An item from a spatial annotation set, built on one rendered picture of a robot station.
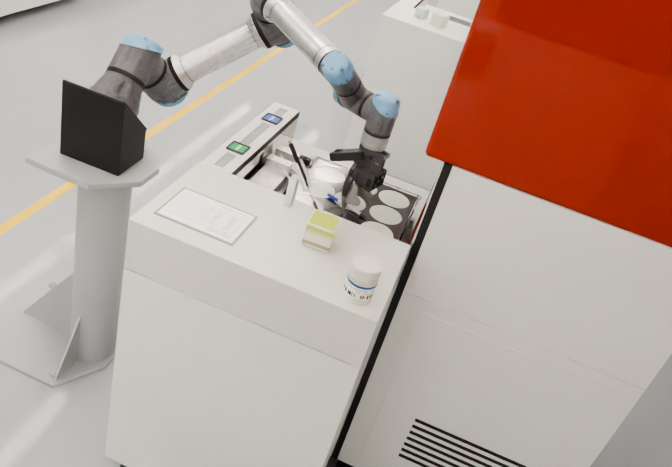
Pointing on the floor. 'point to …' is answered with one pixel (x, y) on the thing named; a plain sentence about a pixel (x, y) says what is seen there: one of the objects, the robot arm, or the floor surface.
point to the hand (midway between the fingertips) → (347, 202)
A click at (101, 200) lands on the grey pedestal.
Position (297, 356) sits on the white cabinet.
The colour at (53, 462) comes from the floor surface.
